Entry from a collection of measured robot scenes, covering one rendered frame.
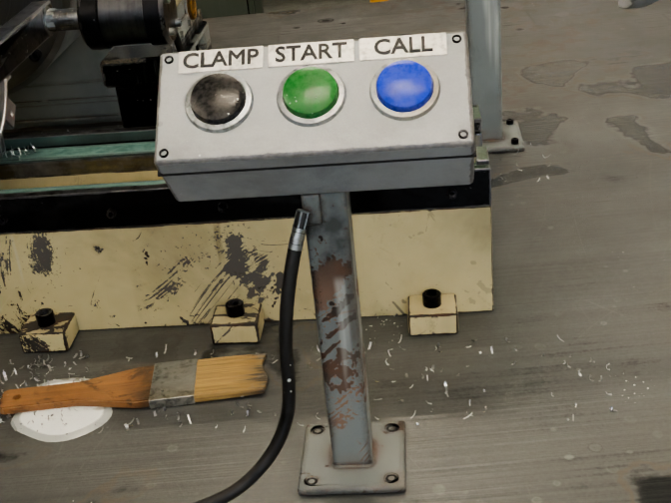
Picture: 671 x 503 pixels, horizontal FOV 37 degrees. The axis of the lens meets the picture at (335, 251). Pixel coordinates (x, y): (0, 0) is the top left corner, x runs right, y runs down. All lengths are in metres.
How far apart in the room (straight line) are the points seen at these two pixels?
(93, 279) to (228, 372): 0.15
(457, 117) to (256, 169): 0.11
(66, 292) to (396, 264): 0.28
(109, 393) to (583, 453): 0.35
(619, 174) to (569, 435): 0.43
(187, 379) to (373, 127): 0.32
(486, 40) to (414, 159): 0.59
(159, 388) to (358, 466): 0.18
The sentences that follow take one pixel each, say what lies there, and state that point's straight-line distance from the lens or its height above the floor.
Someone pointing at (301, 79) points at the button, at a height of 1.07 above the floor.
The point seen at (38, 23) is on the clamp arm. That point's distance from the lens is 0.99.
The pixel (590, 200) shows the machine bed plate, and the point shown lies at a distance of 1.03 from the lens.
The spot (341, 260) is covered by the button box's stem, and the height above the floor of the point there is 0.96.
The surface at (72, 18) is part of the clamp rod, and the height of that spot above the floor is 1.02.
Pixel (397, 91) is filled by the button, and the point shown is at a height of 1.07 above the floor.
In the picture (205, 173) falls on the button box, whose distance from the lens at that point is 0.55.
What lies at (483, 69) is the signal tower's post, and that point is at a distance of 1.13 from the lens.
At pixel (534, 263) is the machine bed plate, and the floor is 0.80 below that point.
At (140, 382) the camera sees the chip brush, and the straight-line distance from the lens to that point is 0.79.
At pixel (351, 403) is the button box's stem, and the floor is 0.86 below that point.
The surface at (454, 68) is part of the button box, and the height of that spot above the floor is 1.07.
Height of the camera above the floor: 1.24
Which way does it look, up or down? 28 degrees down
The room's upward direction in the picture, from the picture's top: 6 degrees counter-clockwise
